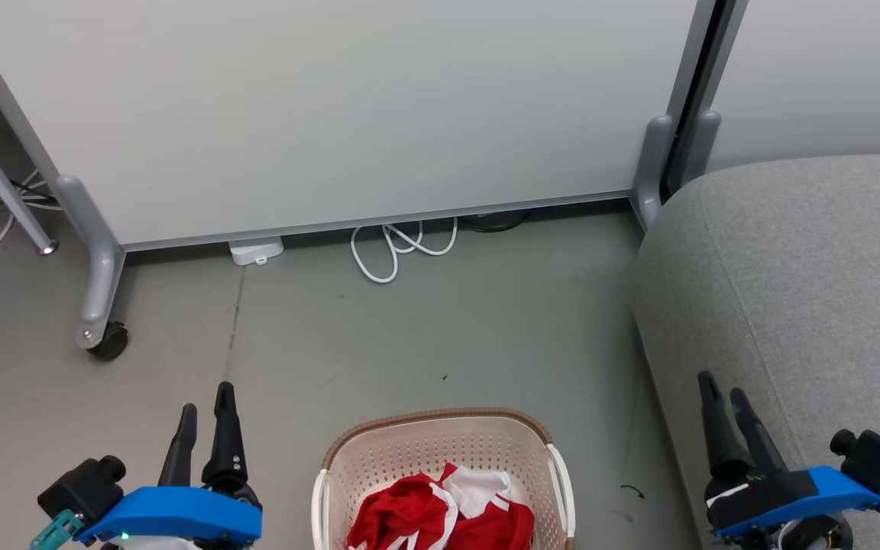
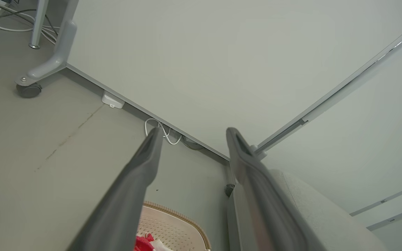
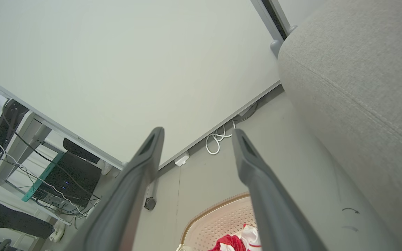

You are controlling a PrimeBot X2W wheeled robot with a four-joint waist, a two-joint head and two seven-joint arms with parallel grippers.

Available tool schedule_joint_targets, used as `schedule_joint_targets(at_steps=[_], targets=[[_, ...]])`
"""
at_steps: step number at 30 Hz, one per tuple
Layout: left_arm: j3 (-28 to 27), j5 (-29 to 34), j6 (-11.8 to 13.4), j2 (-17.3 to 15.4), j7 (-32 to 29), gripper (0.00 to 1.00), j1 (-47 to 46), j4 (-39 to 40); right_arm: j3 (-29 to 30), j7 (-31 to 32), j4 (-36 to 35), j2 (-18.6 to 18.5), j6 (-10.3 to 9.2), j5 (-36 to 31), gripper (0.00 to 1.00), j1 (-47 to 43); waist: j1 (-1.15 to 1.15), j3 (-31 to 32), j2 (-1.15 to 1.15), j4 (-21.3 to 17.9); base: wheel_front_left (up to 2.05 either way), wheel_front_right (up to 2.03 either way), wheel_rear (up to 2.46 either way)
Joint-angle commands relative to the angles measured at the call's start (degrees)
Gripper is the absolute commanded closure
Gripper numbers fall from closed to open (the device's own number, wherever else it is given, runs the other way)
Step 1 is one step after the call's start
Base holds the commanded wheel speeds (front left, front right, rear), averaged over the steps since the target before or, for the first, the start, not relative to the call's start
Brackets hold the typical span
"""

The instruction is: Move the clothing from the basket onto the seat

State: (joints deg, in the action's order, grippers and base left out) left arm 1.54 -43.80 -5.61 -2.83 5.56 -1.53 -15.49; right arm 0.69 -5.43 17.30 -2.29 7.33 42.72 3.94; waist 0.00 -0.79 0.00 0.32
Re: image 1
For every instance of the large white partition panel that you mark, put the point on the large white partition panel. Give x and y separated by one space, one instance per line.
333 107

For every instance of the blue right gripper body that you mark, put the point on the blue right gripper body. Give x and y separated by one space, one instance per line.
784 493

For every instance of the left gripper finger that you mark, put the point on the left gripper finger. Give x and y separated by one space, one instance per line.
228 443
180 451

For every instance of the grey fabric sofa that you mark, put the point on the grey fabric sofa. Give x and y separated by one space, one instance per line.
807 275

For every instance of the white power adapter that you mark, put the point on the white power adapter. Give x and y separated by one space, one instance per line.
255 250

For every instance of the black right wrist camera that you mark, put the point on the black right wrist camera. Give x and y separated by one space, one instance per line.
875 458

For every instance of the black caster wheel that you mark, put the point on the black caster wheel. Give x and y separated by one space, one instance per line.
111 341

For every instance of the teal left camera plug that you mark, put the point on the teal left camera plug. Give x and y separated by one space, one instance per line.
58 531

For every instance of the beige plastic laundry basket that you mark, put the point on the beige plastic laundry basket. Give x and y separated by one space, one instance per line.
440 439

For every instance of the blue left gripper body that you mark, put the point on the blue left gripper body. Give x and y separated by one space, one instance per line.
180 513

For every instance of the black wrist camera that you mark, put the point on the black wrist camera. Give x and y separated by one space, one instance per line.
875 458
81 489

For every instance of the grey partition foot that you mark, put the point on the grey partition foot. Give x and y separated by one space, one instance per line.
651 168
703 145

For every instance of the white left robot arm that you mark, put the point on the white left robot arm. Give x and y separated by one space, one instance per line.
157 543

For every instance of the grey partition leg with caster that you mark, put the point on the grey partition leg with caster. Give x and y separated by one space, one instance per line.
100 260

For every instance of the red garment with white band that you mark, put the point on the red garment with white band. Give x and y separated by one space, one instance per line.
394 512

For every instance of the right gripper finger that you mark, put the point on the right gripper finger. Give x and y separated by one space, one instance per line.
719 435
757 439

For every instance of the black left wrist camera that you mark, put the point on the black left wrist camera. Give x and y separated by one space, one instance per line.
81 489

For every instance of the narrow white partition panel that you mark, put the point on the narrow white partition panel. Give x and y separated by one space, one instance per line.
822 76

